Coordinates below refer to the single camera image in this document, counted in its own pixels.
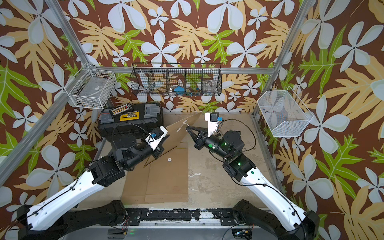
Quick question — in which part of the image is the screwdriver bit set case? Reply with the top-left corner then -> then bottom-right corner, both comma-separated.
109,103 -> 134,118

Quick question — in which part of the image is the white wire basket right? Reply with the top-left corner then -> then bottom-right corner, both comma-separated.
257,87 -> 314,138

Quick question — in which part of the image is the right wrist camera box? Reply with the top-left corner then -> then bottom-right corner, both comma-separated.
205,113 -> 223,137

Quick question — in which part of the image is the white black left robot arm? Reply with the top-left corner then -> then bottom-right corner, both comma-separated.
17,127 -> 169,240

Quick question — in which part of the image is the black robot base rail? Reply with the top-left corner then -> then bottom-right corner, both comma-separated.
59,199 -> 286,238

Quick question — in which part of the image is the black plastic toolbox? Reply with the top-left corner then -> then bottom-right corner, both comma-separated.
98,103 -> 164,143

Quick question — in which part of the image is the white wire basket left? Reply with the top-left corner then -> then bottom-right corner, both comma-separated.
65,64 -> 117,110

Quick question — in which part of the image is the black wire basket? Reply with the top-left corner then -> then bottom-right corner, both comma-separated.
130,63 -> 223,97

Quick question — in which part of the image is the white wire basket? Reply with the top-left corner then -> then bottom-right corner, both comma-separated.
257,87 -> 314,138
65,64 -> 117,110

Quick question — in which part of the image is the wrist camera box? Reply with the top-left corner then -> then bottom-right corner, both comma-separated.
205,113 -> 223,137
145,126 -> 168,151

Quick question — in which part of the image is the kraft file bag with string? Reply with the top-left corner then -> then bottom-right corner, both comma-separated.
120,162 -> 150,205

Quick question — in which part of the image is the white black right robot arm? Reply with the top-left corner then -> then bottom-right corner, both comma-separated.
187,127 -> 320,240

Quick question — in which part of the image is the blue object in basket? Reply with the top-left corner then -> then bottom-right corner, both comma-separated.
174,87 -> 186,96

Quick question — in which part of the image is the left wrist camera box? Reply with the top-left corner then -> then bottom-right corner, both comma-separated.
145,126 -> 168,151

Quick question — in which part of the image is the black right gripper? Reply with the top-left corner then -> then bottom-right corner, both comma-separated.
188,127 -> 234,163

